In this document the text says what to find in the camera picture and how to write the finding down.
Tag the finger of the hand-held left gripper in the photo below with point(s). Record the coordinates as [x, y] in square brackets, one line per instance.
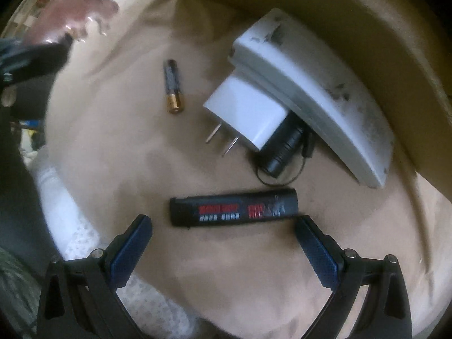
[42, 60]

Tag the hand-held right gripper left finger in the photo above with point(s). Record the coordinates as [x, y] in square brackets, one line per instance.
[129, 254]

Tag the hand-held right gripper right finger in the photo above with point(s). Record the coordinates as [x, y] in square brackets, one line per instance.
[317, 254]

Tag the black pack red label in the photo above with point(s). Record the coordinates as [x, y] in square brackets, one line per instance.
[229, 206]

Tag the cardboard box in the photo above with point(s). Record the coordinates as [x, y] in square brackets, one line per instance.
[388, 24]

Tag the white dotted mattress cover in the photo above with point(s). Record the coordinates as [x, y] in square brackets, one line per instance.
[81, 226]

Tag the small black flashlight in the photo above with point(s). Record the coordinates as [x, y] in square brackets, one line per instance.
[282, 148]

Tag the black and gold battery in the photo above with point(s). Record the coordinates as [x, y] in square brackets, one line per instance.
[173, 88]

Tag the white plug charger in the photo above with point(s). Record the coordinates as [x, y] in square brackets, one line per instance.
[243, 113]

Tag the dirty white power strip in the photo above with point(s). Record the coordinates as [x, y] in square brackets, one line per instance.
[317, 88]

